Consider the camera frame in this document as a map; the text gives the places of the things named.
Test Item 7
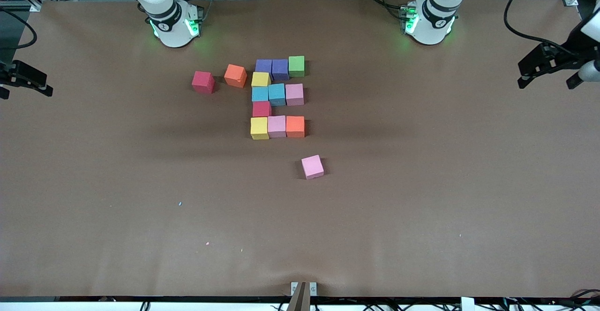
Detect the green foam cube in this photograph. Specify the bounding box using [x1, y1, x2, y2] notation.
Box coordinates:
[288, 56, 306, 78]

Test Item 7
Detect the dented orange foam cube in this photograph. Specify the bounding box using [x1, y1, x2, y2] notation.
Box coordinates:
[224, 64, 248, 89]

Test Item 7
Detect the metal table clamp bracket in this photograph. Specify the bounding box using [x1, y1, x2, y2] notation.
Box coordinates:
[287, 281, 318, 311]

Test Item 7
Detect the long black cable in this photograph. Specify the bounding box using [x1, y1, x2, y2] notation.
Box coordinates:
[0, 8, 38, 50]
[503, 0, 570, 56]

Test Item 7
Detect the light pink foam cube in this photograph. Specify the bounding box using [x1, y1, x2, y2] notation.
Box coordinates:
[267, 115, 287, 139]
[301, 155, 325, 180]
[285, 83, 305, 107]

